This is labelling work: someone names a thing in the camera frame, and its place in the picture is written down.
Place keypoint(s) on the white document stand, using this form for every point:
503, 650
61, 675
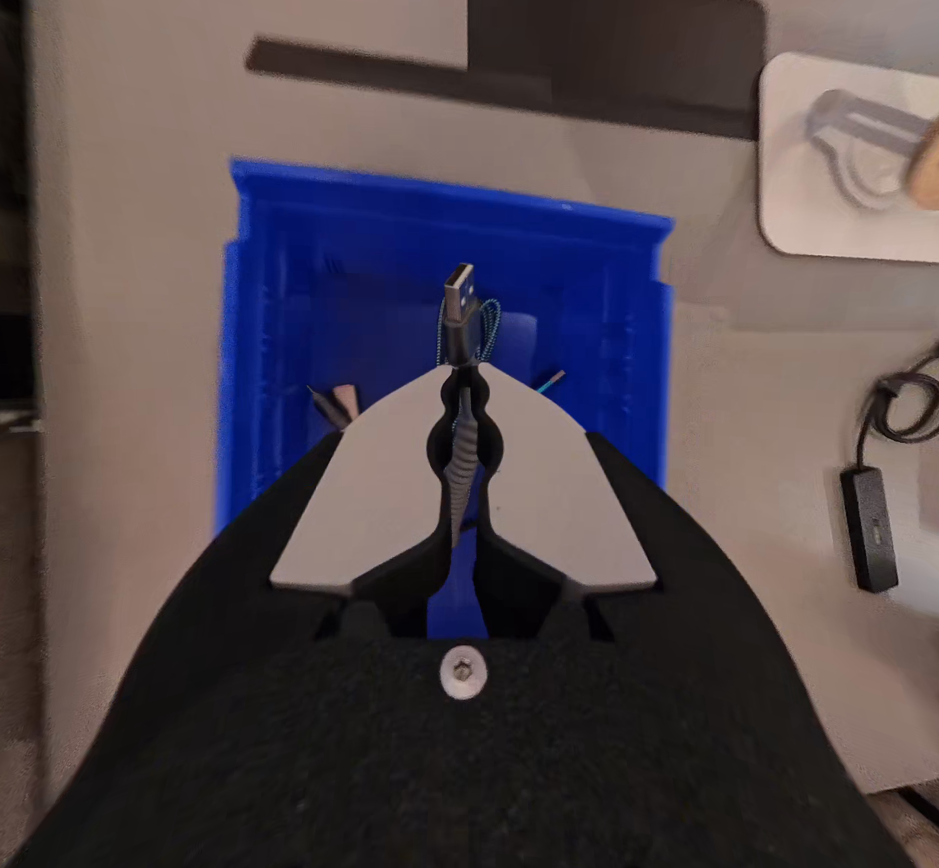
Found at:
799, 171

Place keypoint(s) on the blue plastic bin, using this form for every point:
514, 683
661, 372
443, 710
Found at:
293, 296

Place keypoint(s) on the black usb hub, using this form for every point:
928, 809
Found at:
869, 530

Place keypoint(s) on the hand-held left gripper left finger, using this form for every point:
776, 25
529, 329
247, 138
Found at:
367, 501

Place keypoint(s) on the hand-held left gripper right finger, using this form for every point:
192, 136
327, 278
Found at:
572, 501

